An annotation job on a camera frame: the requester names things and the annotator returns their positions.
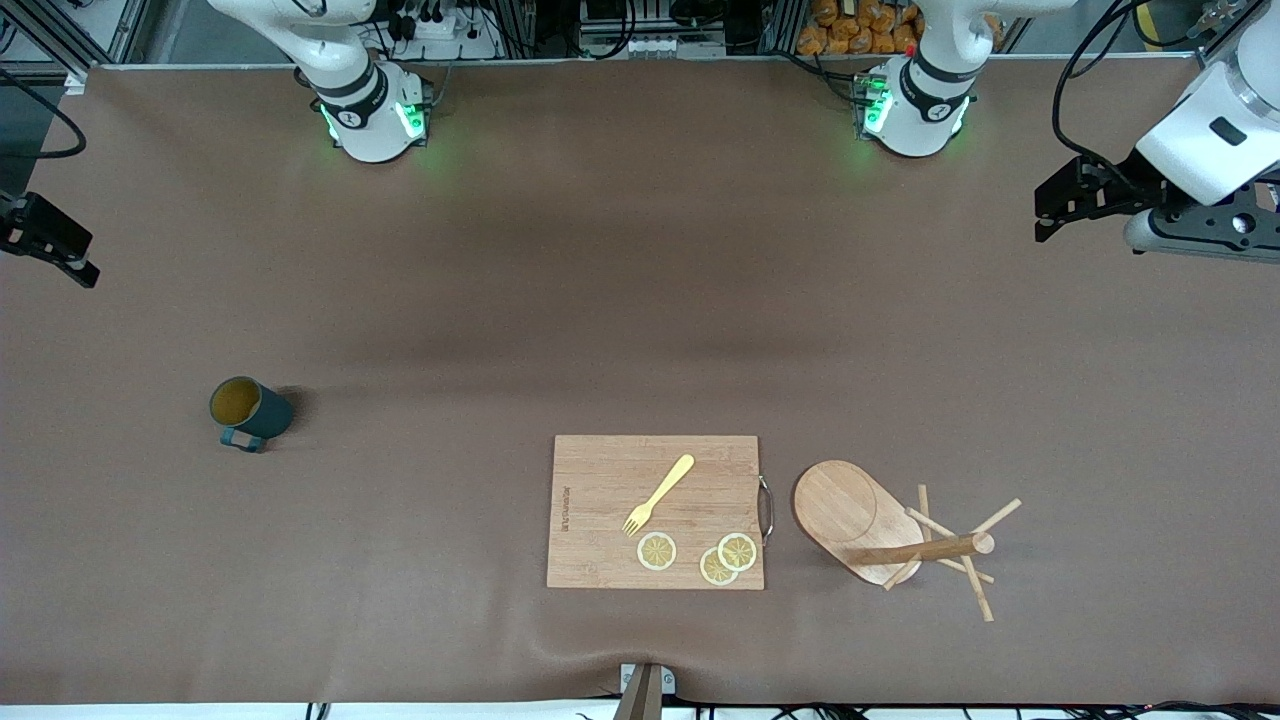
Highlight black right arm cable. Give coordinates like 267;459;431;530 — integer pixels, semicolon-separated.
0;65;89;161

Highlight yellow plastic fork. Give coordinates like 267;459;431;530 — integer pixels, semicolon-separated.
622;454;696;538

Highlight aluminium frame strut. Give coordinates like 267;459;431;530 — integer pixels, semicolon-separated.
0;0;151;93
1190;0;1256;73

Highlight bamboo cutting board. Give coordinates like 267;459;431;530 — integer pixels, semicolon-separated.
546;435;777;591

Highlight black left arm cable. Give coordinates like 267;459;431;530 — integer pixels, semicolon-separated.
1051;0;1216;196

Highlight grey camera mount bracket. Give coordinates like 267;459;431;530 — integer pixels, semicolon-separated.
612;662;678;720

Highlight brown table mat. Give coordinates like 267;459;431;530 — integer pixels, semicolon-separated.
0;55;1280;707

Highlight dark green cup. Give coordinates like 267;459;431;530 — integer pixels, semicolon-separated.
208;376;297;454

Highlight orange snack bags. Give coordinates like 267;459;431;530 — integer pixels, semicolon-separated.
797;0;926;57

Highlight white power strip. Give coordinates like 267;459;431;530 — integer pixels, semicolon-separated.
385;5;503;61

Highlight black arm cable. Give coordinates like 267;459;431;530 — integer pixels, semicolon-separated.
1051;0;1216;196
0;65;89;161

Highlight wooden mug tree rack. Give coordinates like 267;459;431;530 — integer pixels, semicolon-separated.
792;460;1023;623

